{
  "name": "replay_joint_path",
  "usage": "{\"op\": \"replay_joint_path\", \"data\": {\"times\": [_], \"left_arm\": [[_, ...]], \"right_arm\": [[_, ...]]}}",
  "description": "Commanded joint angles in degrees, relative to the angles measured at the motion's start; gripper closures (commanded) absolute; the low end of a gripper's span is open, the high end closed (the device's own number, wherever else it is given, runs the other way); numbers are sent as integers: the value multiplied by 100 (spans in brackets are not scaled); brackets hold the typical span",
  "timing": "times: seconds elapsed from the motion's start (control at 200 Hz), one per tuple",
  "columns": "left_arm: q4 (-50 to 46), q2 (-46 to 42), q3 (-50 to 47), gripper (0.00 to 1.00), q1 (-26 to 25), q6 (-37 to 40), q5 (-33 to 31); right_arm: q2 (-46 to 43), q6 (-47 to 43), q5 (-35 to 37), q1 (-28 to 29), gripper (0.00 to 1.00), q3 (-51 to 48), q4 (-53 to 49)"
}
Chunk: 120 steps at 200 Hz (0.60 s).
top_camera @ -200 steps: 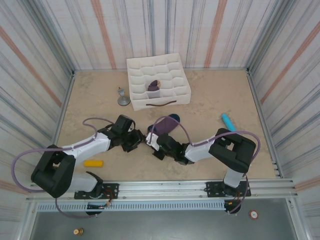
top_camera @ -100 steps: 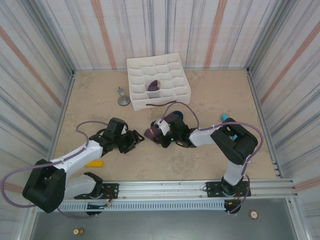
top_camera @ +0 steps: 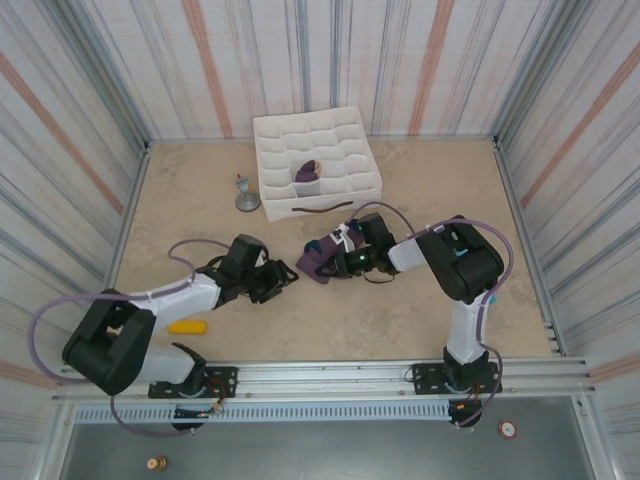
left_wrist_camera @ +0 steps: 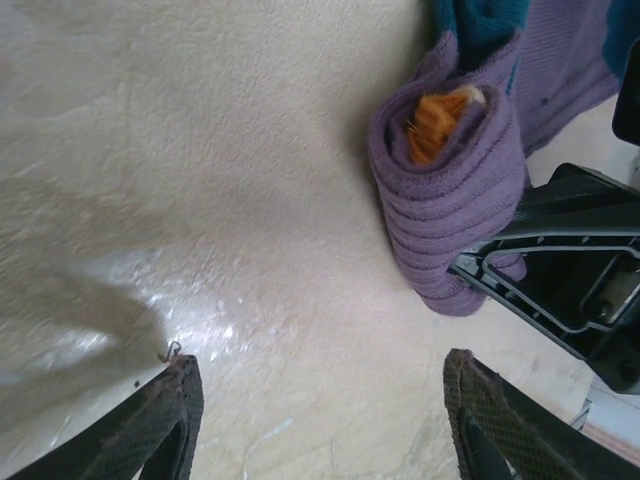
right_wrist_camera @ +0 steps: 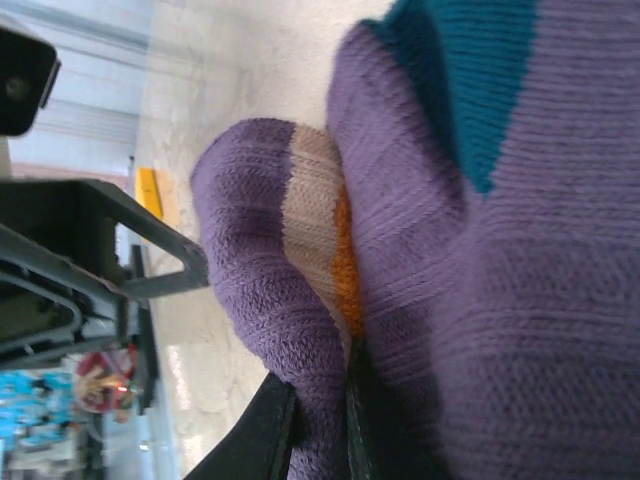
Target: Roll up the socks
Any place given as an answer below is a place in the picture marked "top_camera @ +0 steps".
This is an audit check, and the purple sock orange cuff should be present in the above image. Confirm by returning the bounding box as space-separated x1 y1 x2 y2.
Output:
293 158 324 184
294 227 351 286

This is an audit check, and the white fabric organizer box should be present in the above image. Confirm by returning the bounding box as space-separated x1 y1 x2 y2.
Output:
252 105 384 224

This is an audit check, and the grey metal stand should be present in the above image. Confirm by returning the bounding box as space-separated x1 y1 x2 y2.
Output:
233 172 261 214

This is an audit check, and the yellow block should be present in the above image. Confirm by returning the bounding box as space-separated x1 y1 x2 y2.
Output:
167 319 208 336

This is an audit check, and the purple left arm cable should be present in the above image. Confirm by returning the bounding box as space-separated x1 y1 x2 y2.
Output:
28 238 236 439

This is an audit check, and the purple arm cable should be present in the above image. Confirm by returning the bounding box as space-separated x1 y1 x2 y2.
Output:
28 238 236 439
347 200 516 431

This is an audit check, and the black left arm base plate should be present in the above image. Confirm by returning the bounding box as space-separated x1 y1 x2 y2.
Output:
147 366 239 401

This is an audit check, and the aluminium mounting rail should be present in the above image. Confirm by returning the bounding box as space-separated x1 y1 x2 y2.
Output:
52 354 599 404

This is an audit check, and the aluminium side rail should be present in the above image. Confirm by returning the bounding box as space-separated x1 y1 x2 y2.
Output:
89 142 151 361
492 137 569 357

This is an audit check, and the grey perforated cable duct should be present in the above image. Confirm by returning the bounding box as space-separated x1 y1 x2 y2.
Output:
72 402 454 424

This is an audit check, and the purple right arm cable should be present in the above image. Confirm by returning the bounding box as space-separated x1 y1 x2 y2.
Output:
347 200 516 431

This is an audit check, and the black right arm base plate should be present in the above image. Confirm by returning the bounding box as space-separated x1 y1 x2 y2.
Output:
409 362 503 399

